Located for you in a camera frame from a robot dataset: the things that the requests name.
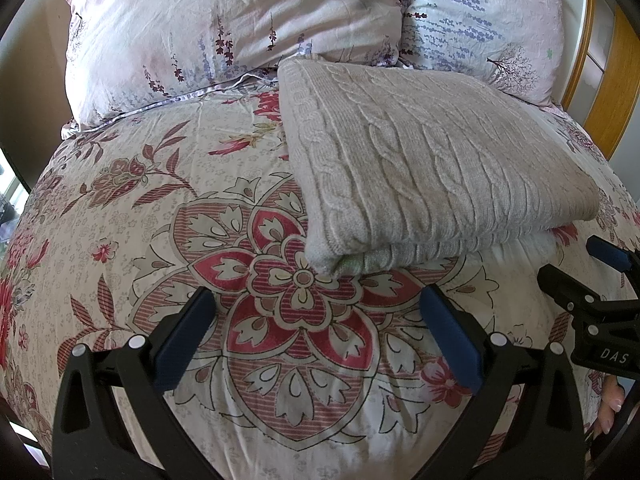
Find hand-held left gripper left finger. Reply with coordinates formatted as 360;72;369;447
51;286;217;480

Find pink floral pillow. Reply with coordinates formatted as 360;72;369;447
62;0;412;128

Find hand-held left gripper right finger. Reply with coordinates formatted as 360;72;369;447
419;285;587;480

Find beige cable knit sweater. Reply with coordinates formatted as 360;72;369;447
277;54;601;277

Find floral bedspread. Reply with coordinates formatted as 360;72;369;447
0;67;640;480

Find pale blue floral pillow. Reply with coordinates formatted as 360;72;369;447
400;0;576;111

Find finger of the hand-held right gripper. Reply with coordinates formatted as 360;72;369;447
586;235;640;276
536;264;608;317

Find wooden headboard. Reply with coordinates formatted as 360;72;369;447
560;0;640;162

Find person's right hand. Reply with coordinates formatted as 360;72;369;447
591;376;627;437

